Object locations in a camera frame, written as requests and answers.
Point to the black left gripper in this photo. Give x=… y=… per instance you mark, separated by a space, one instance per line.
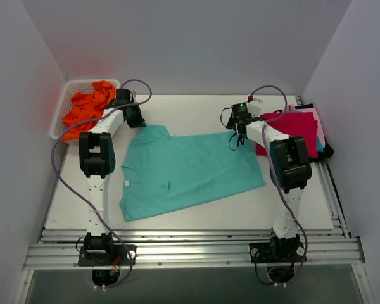
x=135 y=117

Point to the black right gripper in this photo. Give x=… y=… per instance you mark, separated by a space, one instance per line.
x=235 y=125

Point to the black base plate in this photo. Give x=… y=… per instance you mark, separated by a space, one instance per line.
x=271 y=252
x=118 y=256

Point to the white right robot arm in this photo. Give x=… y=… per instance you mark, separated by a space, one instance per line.
x=289 y=165

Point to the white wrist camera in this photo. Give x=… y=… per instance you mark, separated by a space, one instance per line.
x=254 y=106
x=133 y=93

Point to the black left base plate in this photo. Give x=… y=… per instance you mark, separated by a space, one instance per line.
x=118 y=256

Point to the teal t-shirt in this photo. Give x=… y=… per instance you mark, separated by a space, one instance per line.
x=165 y=173
x=319 y=146

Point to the teal folded t-shirt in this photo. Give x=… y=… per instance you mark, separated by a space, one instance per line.
x=319 y=146

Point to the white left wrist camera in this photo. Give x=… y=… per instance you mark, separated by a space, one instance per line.
x=133 y=93

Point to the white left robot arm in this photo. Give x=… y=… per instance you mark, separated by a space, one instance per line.
x=97 y=162

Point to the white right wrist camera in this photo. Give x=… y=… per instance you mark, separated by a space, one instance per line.
x=254 y=106

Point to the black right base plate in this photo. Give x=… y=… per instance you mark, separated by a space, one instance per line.
x=271 y=252

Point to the pink folded t-shirt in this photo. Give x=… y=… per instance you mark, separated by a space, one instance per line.
x=310 y=108

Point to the orange t-shirt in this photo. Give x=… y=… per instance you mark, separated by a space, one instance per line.
x=86 y=105

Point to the black folded t-shirt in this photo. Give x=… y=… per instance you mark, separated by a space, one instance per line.
x=327 y=153

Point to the white plastic basket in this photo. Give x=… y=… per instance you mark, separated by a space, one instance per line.
x=64 y=105

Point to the magenta folded t-shirt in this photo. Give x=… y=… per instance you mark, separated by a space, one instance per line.
x=296 y=123

